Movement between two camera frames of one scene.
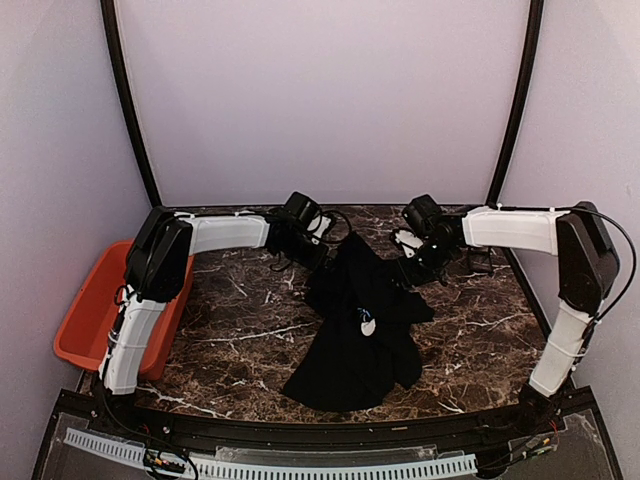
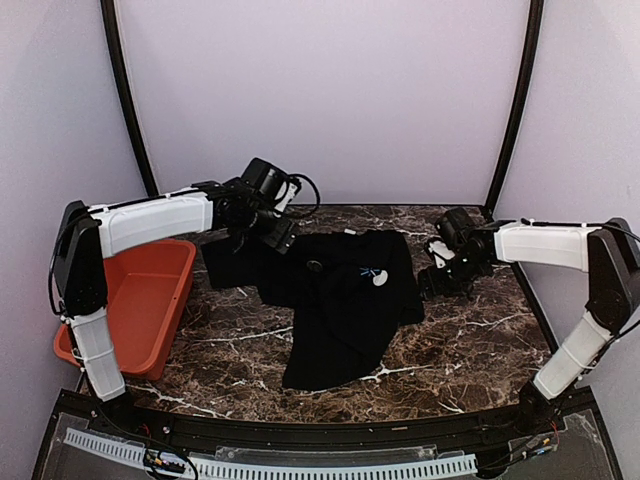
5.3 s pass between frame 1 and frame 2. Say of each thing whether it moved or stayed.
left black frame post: stayed
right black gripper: moved
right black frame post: stayed
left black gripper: moved
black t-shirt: moved
